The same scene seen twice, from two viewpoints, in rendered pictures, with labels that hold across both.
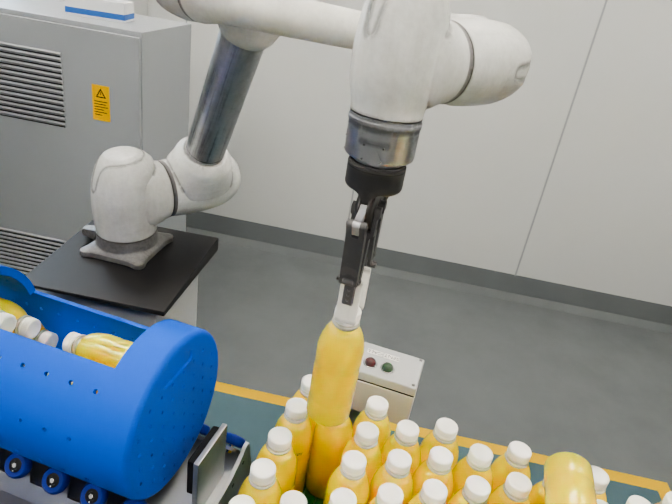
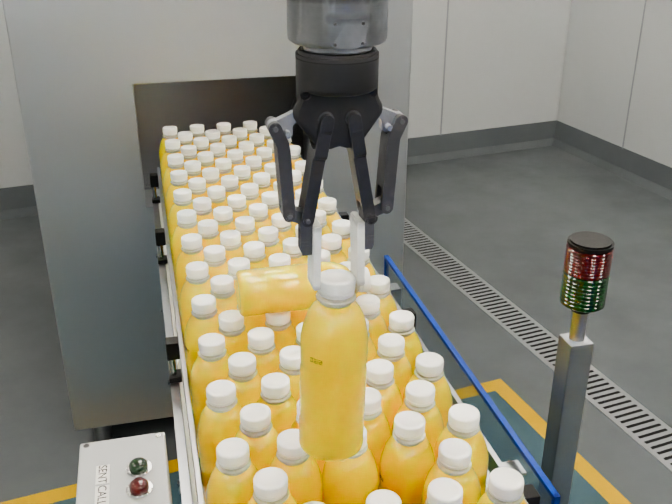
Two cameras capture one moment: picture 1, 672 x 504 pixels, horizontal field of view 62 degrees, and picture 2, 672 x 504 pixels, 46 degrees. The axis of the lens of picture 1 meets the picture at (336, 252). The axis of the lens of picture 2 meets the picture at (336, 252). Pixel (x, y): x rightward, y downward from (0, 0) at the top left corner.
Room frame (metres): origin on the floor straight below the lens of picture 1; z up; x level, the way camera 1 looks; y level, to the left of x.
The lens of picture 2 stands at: (1.02, 0.61, 1.71)
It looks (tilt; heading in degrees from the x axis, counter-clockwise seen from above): 25 degrees down; 243
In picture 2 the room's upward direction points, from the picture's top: straight up
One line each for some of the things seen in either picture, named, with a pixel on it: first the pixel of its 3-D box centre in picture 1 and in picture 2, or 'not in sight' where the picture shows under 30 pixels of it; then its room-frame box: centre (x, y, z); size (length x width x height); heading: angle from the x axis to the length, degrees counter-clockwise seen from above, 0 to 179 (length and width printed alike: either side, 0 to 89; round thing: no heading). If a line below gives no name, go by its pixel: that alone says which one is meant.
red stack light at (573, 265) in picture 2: not in sight; (588, 258); (0.25, -0.13, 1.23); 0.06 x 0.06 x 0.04
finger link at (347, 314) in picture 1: (348, 301); (357, 248); (0.67, -0.03, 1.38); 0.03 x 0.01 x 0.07; 77
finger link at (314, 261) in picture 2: (357, 286); (314, 252); (0.72, -0.04, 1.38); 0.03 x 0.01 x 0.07; 77
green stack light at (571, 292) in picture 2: not in sight; (584, 287); (0.25, -0.13, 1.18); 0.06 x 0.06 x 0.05
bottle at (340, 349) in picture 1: (336, 367); (333, 370); (0.70, -0.03, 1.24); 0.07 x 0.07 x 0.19
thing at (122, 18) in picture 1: (100, 7); not in sight; (2.49, 1.14, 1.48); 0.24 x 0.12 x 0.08; 93
